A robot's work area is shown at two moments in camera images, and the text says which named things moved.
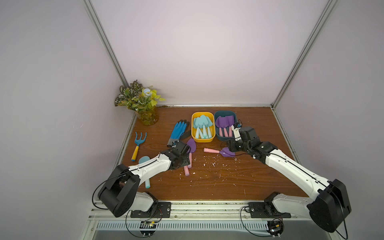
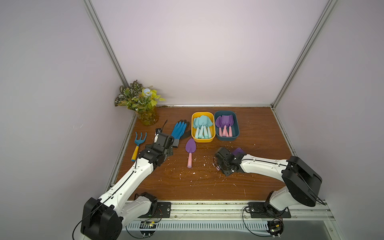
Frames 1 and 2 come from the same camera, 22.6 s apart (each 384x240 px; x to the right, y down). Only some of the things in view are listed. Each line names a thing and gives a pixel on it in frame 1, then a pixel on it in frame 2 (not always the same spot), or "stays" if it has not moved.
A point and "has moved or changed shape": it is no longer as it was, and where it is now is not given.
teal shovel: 196,121 stays
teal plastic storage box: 224,120 stays
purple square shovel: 186,170 -> 225,121
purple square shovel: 231,122 stays
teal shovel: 204,121 -> 201,132
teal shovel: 196,124 stays
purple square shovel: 225,152 has moved or changed shape
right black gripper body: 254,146 -> 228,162
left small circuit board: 147,228 stays
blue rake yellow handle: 138,142 stays
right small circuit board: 275,227 stays
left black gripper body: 183,161 -> 169,150
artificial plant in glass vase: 143,101 stays
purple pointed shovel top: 219,123 stays
